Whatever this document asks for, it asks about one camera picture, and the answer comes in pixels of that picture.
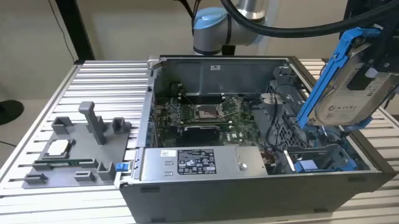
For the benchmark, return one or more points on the black stand post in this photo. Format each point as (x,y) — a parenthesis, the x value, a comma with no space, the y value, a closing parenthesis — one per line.
(76,30)

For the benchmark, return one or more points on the black graphics card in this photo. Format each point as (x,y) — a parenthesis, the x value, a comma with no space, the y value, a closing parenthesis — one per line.
(199,134)

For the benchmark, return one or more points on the green RAM stick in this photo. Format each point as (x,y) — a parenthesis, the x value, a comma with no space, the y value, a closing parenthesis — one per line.
(71,161)

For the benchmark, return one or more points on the grey metal disk bay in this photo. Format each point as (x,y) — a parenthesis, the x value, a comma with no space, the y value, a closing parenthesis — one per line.
(292,135)

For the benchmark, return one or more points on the empty blue disk carrier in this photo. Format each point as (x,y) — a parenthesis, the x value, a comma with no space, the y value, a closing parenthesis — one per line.
(307,166)

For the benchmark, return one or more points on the grey parts rack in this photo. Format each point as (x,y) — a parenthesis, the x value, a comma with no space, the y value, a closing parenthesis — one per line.
(80,144)

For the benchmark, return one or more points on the silver power supply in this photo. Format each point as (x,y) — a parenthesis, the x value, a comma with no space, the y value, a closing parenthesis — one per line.
(224,163)

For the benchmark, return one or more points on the black round base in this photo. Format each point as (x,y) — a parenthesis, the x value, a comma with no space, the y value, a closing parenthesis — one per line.
(11,112)

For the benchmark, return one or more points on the green motherboard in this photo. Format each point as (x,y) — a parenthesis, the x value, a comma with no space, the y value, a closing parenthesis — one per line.
(243,121)

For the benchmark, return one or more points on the dark grey PC case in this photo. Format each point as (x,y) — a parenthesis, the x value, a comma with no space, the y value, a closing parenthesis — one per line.
(217,200)

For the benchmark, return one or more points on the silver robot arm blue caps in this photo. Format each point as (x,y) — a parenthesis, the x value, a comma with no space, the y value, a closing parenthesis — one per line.
(215,35)

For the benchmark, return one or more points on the silver CPU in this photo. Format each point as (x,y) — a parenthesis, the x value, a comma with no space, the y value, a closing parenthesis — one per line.
(57,148)

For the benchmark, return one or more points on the CPU socket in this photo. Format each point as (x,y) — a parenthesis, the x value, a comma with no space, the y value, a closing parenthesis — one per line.
(205,113)

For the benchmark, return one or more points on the blue case latch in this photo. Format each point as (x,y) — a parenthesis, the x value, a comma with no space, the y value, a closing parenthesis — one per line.
(121,167)

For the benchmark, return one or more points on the hard disk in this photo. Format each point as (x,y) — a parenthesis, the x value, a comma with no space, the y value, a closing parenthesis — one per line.
(339,105)

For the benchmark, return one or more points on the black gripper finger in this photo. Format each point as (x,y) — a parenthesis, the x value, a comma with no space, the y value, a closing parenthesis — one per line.
(361,79)

